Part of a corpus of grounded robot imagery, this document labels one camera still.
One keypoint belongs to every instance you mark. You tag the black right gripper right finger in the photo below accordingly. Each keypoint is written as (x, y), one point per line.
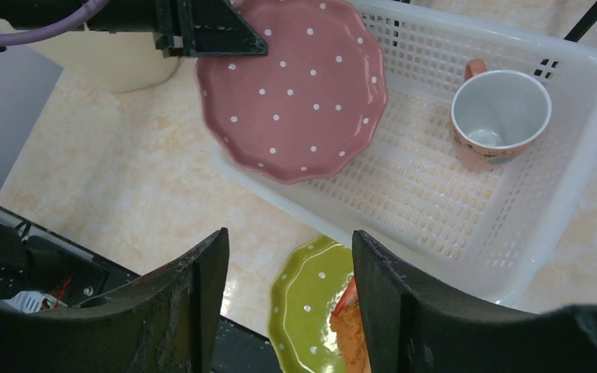
(414, 322)

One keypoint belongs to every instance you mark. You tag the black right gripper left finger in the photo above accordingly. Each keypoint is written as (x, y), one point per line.
(163, 321)

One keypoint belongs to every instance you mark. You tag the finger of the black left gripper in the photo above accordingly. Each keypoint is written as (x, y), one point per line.
(214, 28)

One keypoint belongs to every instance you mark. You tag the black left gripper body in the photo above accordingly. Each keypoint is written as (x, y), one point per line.
(48, 19)

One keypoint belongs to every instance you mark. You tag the green polka dot plate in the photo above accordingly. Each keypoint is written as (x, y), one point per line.
(303, 295)

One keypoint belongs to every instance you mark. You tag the pink polka dot plate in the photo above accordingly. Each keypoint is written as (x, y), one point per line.
(309, 106)

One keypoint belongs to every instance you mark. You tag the white perforated plastic basket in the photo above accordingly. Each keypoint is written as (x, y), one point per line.
(485, 233)

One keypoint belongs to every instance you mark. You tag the pink floral mug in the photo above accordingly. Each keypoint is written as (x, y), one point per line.
(495, 115)

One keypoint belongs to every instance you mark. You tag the orange salmon slice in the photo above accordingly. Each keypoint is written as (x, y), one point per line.
(345, 321)

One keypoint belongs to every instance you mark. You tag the beige plastic waste bin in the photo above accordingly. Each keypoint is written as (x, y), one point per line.
(116, 62)

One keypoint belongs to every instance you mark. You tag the black music stand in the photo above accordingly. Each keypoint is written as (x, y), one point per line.
(583, 25)

